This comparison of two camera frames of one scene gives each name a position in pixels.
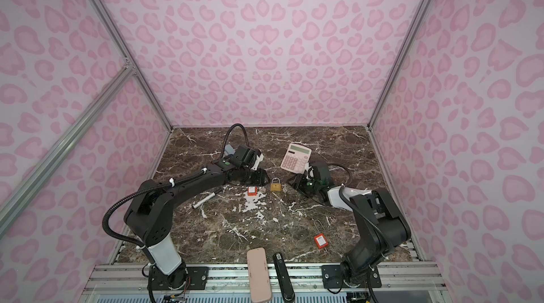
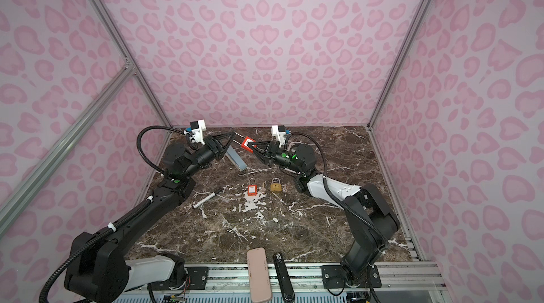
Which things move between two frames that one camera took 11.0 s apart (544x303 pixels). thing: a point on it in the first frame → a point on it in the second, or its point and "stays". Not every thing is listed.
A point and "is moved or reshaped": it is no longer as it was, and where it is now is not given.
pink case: [259, 275] stays
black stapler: [285, 285] stays
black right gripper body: [312, 186] → [282, 158]
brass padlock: [275, 187] stays
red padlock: [320, 238] is moved or reshaped
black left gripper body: [256, 178] → [212, 151]
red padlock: [252, 191] stays
